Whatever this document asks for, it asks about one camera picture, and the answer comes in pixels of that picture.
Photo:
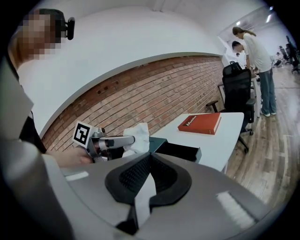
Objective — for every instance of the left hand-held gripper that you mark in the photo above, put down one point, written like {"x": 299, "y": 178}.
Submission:
{"x": 93, "y": 143}

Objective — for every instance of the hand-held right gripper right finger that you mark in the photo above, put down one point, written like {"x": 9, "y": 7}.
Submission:
{"x": 201, "y": 194}

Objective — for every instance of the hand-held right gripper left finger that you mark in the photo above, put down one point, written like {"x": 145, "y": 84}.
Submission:
{"x": 110, "y": 182}

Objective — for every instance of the white paper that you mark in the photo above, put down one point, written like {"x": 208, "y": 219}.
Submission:
{"x": 139, "y": 138}

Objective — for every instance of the dark blue box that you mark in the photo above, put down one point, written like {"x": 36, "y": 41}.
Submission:
{"x": 178, "y": 150}

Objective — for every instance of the person's left forearm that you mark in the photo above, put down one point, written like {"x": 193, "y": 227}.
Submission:
{"x": 68, "y": 157}

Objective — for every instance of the white folding table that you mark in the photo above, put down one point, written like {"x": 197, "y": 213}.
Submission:
{"x": 222, "y": 143}

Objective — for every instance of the red book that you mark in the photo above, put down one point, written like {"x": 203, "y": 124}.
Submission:
{"x": 201, "y": 123}

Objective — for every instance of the person's black and white clothing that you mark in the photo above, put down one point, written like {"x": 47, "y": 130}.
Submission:
{"x": 16, "y": 110}

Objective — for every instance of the black office chair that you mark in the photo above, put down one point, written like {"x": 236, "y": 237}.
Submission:
{"x": 236, "y": 91}

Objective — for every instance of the person's head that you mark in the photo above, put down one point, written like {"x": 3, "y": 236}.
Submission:
{"x": 35, "y": 39}

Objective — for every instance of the black bag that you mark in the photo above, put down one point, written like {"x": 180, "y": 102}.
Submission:
{"x": 235, "y": 65}

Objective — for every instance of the black swivel chair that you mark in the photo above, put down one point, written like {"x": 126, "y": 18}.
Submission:
{"x": 291, "y": 52}

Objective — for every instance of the black head-worn camera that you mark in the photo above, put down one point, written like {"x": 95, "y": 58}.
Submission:
{"x": 69, "y": 27}

